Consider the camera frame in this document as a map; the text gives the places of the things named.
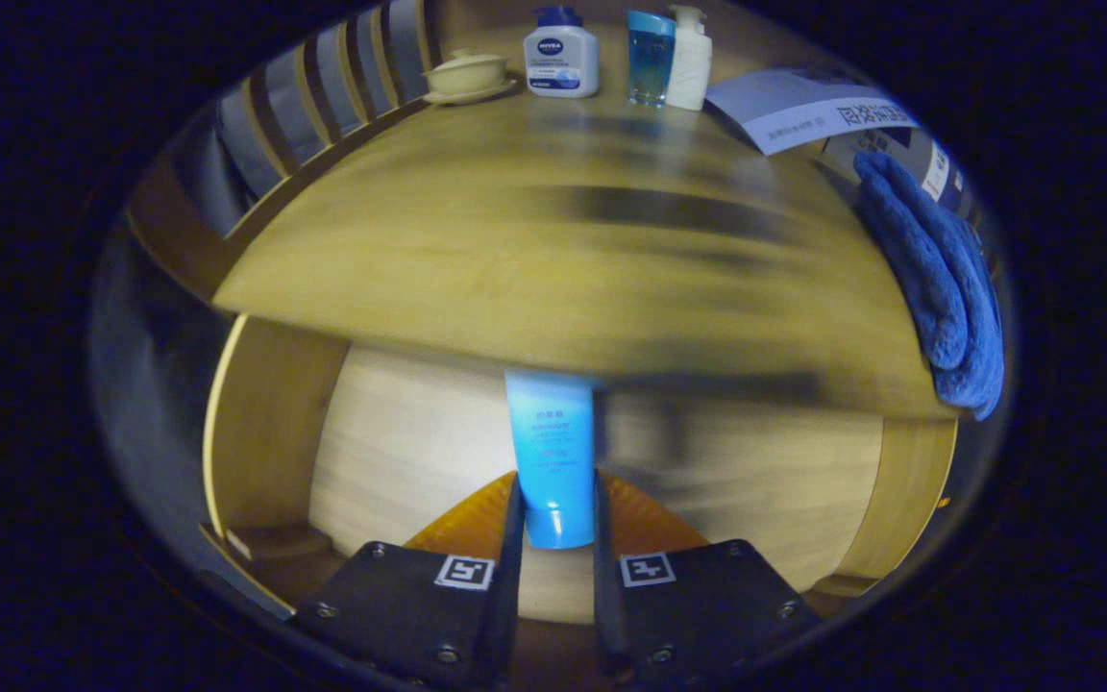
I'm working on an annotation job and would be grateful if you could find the blue towel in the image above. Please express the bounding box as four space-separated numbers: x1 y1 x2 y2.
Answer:
851 151 1006 422

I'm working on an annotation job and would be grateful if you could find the pale blue leaning book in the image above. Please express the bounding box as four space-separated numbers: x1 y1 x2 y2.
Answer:
704 65 922 157

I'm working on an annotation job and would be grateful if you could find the clear blue bottle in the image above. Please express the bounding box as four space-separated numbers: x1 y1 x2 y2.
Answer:
627 11 677 108

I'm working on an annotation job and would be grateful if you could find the blue tube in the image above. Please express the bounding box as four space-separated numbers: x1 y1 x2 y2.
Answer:
504 370 599 551

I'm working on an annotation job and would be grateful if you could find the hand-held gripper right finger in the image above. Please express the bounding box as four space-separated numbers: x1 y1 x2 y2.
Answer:
592 471 824 685

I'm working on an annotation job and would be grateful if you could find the white lotion bottle blue cap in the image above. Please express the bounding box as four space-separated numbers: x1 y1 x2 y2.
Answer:
523 6 601 99

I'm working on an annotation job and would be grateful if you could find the wooden drawer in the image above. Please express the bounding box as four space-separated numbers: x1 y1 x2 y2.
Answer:
198 312 960 626

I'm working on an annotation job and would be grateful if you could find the wooden cabinet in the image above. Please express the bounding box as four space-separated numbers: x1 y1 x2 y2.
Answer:
126 0 1006 424

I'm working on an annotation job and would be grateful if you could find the dark blue book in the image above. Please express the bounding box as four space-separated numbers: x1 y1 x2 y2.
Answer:
947 154 989 232

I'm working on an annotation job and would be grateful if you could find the white pump bottle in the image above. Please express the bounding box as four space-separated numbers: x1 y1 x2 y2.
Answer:
665 5 714 111

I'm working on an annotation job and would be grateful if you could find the cream lidded teacup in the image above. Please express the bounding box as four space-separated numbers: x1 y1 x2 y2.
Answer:
422 48 519 105

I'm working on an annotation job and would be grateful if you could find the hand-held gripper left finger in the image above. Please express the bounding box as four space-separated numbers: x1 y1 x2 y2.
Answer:
289 471 528 688

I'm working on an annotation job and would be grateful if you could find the wooden countertop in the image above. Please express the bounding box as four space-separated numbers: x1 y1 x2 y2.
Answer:
212 19 958 419

